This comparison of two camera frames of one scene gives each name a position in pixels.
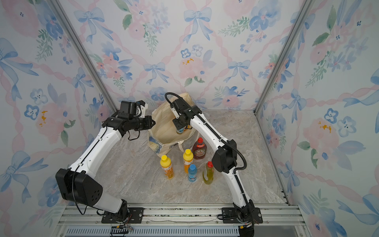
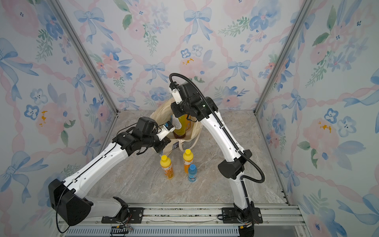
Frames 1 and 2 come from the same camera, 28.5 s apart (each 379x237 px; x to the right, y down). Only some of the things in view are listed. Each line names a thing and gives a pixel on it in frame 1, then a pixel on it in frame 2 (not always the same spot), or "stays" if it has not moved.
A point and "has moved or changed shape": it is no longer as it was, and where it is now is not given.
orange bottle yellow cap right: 188,159 stays
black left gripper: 149,121 -> 164,142
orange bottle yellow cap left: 166,164 stays
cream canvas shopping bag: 186,98 has moved or changed shape
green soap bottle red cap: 208,174 -> 185,121
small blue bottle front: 192,173 stays
